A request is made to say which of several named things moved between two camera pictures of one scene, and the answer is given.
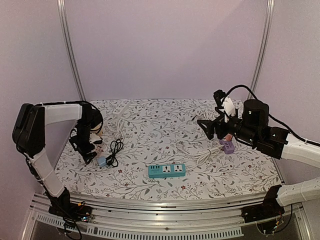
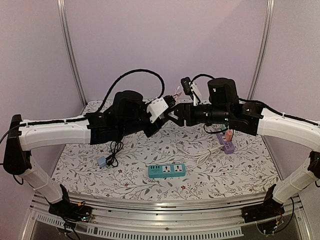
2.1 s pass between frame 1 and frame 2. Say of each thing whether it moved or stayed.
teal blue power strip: stayed
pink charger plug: stayed
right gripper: moved
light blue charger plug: stayed
